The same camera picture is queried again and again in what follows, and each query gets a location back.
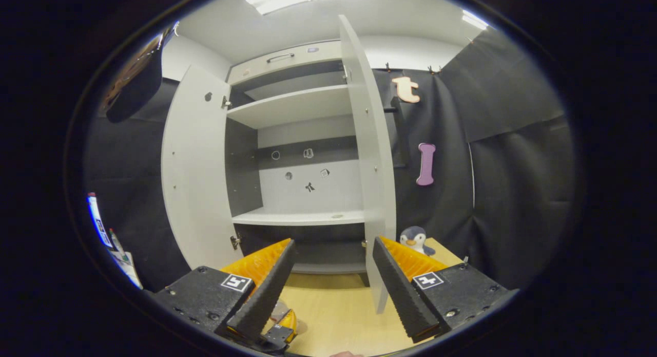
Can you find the penguin plush toy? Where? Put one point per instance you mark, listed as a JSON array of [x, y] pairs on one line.
[[414, 239]]

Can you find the black backdrop cloth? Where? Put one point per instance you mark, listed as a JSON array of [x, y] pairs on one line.
[[513, 167]]

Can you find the small ceiling light panel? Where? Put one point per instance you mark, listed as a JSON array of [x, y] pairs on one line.
[[475, 20]]

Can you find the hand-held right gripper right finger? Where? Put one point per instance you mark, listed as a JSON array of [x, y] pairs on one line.
[[400, 295]]

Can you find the white cabinet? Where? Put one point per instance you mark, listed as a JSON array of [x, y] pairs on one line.
[[297, 105]]

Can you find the white papers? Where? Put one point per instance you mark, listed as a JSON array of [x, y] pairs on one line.
[[128, 267]]

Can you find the white cabinet door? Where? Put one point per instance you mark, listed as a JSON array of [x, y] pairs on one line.
[[374, 192], [195, 167]]

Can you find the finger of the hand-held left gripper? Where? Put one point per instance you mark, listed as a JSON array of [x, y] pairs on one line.
[[279, 336]]

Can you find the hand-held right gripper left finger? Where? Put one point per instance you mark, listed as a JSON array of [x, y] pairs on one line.
[[267, 295]]

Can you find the bright white screen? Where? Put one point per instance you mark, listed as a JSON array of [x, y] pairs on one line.
[[98, 223]]

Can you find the round cork coaster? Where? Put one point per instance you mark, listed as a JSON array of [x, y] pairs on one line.
[[301, 327]]

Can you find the dark blurred rounded object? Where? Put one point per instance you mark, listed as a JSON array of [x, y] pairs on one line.
[[136, 90]]

